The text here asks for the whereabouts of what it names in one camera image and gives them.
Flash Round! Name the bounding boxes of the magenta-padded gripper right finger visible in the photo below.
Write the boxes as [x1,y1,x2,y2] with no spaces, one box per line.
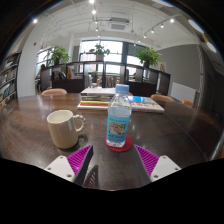
[133,144,182,188]

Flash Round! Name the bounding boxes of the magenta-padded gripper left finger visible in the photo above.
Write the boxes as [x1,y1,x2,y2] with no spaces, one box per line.
[44,144,95,188]

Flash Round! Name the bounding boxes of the clear blue-capped water bottle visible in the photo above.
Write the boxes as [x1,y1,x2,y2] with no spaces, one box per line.
[105,83,133,148]

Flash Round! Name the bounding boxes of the cream ceramic mug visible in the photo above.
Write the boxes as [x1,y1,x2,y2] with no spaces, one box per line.
[46,109,87,150]

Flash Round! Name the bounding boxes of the flat round red coaster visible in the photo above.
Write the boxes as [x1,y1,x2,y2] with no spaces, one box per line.
[104,134,134,153]

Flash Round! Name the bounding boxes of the blue-covered flat book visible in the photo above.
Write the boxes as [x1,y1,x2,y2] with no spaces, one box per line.
[128,95,165,114]

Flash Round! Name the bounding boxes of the orange chairs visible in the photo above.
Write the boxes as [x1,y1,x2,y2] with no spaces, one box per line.
[0,87,224,160]

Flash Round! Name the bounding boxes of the stack of books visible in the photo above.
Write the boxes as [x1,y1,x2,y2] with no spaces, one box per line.
[77,87,117,111]

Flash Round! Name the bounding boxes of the low dark shelf unit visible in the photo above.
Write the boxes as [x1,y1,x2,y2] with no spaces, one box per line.
[39,60,172,97]

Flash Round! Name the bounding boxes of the person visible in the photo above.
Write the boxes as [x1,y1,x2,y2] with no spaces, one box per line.
[34,64,46,95]

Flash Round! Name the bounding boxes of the tall dark bookshelf unit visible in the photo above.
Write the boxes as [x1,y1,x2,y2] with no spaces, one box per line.
[0,51,22,108]

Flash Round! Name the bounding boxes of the green plant in dark pot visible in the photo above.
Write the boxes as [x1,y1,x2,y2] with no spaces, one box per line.
[134,47,163,69]

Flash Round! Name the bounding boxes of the bushy green potted plant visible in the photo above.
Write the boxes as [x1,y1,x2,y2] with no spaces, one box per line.
[46,45,71,66]

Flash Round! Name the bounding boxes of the green plant in white pot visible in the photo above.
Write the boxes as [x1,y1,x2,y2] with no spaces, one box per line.
[89,43,111,62]

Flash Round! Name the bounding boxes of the ceiling lights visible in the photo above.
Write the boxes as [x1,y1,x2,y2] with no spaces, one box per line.
[32,0,218,54]

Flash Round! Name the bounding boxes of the ceiling air conditioner unit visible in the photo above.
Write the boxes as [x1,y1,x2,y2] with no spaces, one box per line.
[109,17,130,32]

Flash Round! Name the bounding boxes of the white wall radiator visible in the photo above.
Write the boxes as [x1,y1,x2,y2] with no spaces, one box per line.
[170,81,198,105]

